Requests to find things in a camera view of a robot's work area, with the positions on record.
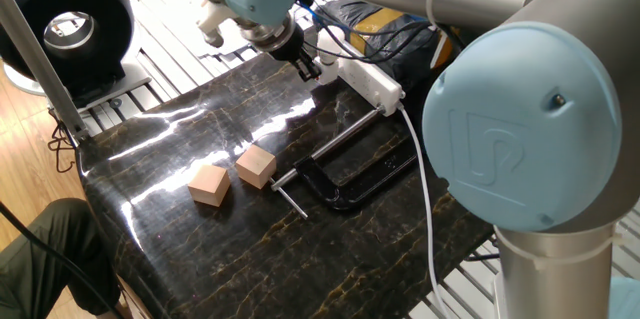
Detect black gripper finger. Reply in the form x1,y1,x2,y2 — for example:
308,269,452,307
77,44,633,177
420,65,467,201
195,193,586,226
292,57,312,83
302,53,323,82

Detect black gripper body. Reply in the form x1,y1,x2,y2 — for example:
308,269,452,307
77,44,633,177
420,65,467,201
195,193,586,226
269,24,307,64

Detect white bulb holder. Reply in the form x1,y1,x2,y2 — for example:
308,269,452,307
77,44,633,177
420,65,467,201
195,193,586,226
314,57,341,86

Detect white power strip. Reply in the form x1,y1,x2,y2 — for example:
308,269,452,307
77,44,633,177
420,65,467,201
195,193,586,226
335,56,405,118

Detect black plastic wrapped package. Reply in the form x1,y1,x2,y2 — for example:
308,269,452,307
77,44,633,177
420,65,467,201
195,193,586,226
314,0,459,90

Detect wooden cube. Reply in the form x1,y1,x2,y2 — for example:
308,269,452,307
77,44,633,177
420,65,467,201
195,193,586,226
234,144,279,190
187,163,232,208

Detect white paper sheets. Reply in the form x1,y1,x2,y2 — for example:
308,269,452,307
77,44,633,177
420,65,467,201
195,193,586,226
144,0,261,58

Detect black C-clamp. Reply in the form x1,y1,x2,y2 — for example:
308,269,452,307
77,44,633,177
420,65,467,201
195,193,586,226
269,103,426,221

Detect dark trousered person leg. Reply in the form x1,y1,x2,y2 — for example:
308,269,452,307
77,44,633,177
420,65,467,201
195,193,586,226
0,197,121,319

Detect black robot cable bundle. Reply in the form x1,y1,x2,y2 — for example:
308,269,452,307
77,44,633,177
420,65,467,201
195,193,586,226
294,0,451,66

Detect white power strip cable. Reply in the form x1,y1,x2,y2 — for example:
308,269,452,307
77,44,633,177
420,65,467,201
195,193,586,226
395,102,454,319

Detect tangled dark cable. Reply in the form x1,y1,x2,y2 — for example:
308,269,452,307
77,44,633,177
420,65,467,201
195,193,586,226
47,108,77,174

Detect aluminium frame post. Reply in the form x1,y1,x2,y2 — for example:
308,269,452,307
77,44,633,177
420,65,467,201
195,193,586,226
0,0,91,143

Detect thin black cable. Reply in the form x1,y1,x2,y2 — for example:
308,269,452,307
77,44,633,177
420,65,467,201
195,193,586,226
0,201,126,319

